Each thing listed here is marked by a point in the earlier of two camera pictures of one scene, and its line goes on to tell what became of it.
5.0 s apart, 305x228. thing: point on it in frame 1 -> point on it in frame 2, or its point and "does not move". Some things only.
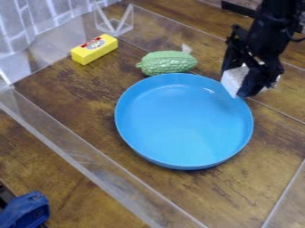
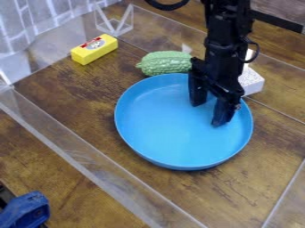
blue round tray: (179, 121) does not move
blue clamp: (26, 211) does not move
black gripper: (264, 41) -> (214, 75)
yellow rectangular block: (90, 51) does not move
